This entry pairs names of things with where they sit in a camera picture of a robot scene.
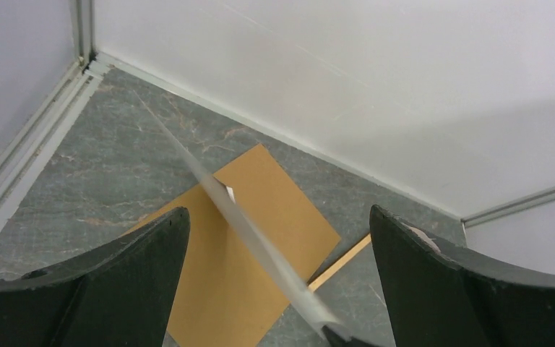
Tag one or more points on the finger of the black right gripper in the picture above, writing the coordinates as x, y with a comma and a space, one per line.
341, 339

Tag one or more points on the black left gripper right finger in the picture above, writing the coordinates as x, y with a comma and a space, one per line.
440, 294

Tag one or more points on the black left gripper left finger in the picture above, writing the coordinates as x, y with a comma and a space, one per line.
118, 294

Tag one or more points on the printed photo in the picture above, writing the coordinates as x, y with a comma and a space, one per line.
304, 301

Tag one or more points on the wooden picture frame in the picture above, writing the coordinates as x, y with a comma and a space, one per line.
340, 263

